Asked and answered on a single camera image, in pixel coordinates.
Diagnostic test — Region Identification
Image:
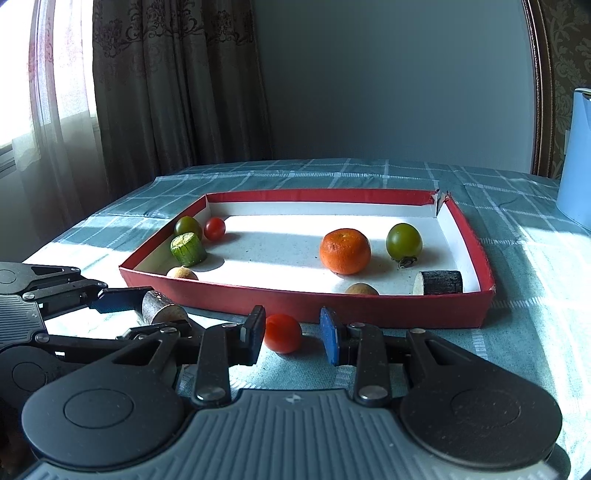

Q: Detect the red cherry tomato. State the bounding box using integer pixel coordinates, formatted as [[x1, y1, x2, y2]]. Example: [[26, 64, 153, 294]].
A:
[[264, 314, 303, 354], [204, 217, 225, 242]]

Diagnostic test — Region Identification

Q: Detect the orange tangerine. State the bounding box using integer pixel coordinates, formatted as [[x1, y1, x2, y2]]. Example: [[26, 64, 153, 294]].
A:
[[318, 228, 372, 275]]

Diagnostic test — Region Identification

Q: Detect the large green tomato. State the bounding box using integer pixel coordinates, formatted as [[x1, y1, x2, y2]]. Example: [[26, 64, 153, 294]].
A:
[[386, 223, 423, 268]]

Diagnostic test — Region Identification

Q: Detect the red cardboard tray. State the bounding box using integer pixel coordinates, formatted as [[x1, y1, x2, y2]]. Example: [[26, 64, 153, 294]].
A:
[[119, 189, 496, 328]]

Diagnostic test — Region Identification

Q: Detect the cut cucumber piece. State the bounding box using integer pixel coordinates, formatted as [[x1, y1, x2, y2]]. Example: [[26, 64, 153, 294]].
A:
[[169, 232, 207, 267]]

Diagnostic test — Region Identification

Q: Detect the small green tomato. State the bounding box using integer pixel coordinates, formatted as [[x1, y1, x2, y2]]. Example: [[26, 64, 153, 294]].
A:
[[174, 216, 204, 240]]

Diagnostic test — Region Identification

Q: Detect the sheer white curtain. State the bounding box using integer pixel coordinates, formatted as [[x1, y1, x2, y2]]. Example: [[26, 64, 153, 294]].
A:
[[1, 1, 109, 241]]

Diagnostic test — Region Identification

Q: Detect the dark patterned curtain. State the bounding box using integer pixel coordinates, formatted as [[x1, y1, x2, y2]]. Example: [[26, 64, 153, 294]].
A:
[[92, 1, 273, 197]]

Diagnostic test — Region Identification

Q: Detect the blue electric kettle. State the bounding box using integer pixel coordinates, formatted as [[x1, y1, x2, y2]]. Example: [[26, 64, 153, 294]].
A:
[[557, 88, 591, 230]]

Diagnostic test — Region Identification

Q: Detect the dark wooden door frame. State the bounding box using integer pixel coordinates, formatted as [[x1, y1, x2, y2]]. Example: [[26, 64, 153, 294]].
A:
[[520, 0, 591, 179]]

